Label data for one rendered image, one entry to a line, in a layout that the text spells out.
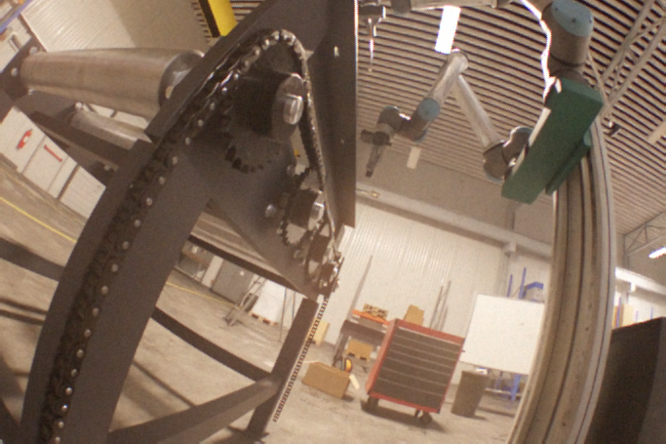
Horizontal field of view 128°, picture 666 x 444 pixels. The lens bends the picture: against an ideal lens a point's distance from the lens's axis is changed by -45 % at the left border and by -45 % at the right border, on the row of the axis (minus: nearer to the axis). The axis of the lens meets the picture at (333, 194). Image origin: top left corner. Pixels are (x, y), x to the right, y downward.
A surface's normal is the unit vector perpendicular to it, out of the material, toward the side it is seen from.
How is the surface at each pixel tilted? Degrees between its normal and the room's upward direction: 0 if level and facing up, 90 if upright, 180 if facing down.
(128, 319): 90
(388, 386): 90
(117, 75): 127
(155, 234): 90
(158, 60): 98
